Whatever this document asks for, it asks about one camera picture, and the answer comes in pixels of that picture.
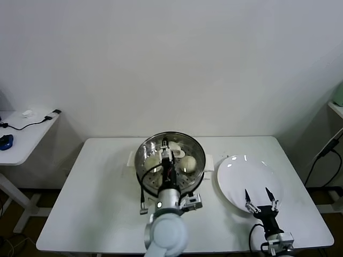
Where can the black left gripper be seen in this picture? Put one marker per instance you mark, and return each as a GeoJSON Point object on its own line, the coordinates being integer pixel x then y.
{"type": "Point", "coordinates": [172, 182]}

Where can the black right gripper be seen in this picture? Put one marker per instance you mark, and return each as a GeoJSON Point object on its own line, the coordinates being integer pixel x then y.
{"type": "Point", "coordinates": [266, 215]}

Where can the white steamed baozi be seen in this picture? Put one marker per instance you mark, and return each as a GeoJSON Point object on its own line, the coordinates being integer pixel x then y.
{"type": "Point", "coordinates": [189, 163]}
{"type": "Point", "coordinates": [152, 161]}

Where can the glass pot lid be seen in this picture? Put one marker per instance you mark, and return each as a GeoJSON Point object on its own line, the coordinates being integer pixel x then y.
{"type": "Point", "coordinates": [195, 152]}

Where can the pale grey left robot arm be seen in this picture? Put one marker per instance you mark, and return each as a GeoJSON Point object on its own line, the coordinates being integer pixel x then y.
{"type": "Point", "coordinates": [166, 230]}

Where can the stainless steel steamer basket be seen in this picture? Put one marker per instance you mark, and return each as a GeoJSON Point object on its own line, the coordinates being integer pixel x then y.
{"type": "Point", "coordinates": [200, 178]}

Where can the white round plate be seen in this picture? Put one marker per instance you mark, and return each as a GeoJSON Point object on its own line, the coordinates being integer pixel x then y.
{"type": "Point", "coordinates": [241, 176]}

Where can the white electric cooker base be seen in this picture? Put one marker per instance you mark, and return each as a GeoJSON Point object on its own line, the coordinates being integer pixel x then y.
{"type": "Point", "coordinates": [210, 163]}

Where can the white shelf board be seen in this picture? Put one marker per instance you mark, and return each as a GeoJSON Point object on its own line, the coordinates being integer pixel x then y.
{"type": "Point", "coordinates": [338, 109]}

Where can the mint green appliance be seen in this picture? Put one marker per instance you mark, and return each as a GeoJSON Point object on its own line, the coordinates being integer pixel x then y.
{"type": "Point", "coordinates": [339, 96]}

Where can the white side desk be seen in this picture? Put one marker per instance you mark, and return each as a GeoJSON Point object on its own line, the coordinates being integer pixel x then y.
{"type": "Point", "coordinates": [24, 144]}

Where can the white crumpled tissue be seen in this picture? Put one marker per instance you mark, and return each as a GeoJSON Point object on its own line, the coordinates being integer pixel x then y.
{"type": "Point", "coordinates": [29, 113]}

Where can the blue computer mouse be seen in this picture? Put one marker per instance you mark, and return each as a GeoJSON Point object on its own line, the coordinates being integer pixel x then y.
{"type": "Point", "coordinates": [6, 142]}

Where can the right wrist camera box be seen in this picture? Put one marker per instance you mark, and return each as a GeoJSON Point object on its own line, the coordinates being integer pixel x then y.
{"type": "Point", "coordinates": [285, 238]}

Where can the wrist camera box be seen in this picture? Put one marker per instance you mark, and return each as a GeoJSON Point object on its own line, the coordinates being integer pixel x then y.
{"type": "Point", "coordinates": [285, 238]}
{"type": "Point", "coordinates": [193, 201]}

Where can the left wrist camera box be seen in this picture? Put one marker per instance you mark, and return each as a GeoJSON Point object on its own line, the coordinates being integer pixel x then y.
{"type": "Point", "coordinates": [193, 201]}

